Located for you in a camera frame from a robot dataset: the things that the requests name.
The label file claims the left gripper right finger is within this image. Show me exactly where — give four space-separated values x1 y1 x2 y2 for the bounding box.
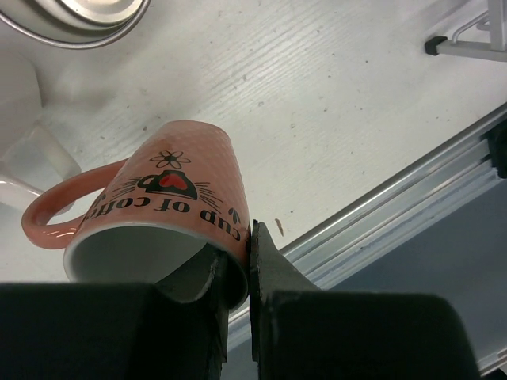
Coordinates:
250 222 480 379

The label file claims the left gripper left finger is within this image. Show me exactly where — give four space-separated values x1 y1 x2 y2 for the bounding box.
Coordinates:
1 247 228 379

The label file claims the pink mug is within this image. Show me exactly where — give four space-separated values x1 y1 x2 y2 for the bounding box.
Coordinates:
21 120 250 309

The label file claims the white ceramic mug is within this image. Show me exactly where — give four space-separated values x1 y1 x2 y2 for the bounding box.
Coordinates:
1 50 82 211

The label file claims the beige brown cup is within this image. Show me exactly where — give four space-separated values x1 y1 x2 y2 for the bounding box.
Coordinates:
1 0 151 50

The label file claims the metal dish rack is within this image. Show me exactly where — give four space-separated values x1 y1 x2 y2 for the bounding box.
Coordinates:
424 0 506 63

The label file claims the aluminium mounting rail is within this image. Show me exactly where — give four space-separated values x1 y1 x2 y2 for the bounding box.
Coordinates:
227 102 507 380

